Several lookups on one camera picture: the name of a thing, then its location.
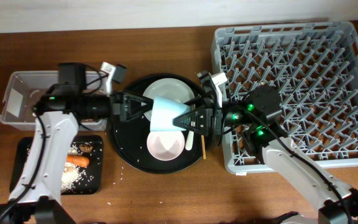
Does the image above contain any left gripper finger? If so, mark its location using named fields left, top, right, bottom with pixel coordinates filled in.
left=124, top=104, right=153, bottom=121
left=123, top=91, right=153, bottom=107

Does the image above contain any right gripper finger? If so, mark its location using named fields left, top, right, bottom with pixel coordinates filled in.
left=185, top=95, right=212, bottom=106
left=173, top=106, right=213, bottom=136

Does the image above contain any light blue cup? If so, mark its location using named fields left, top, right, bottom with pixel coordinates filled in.
left=150, top=96, right=190, bottom=131

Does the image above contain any pink bowl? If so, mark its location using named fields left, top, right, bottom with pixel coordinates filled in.
left=147, top=131, right=185, bottom=161

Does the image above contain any brown food chunk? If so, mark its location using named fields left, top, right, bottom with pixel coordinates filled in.
left=79, top=144, right=93, bottom=154

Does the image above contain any orange carrot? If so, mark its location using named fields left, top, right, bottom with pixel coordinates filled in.
left=66, top=155, right=90, bottom=167

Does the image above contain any food scraps and rice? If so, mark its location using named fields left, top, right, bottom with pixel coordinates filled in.
left=61, top=141, right=103, bottom=195

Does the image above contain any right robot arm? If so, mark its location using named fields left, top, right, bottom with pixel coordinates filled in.
left=173, top=85, right=358, bottom=223

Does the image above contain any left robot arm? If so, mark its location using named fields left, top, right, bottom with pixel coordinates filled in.
left=0, top=90, right=153, bottom=223

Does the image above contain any grey dishwasher rack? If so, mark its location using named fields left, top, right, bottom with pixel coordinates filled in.
left=211, top=22, right=358, bottom=168

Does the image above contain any wooden chopstick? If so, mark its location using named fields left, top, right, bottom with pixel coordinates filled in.
left=201, top=135, right=206, bottom=160

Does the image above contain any white plastic fork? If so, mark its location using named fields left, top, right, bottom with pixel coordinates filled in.
left=185, top=131, right=194, bottom=151

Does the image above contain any grey plate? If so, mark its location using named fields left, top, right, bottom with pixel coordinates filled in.
left=143, top=78, right=195, bottom=104

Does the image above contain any round black serving tray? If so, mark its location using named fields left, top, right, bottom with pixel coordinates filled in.
left=109, top=73, right=204, bottom=174

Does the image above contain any black rectangular tray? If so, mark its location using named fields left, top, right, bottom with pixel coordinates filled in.
left=9, top=135, right=104, bottom=195

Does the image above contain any clear plastic bin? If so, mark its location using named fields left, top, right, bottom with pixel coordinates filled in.
left=0, top=71, right=107, bottom=131

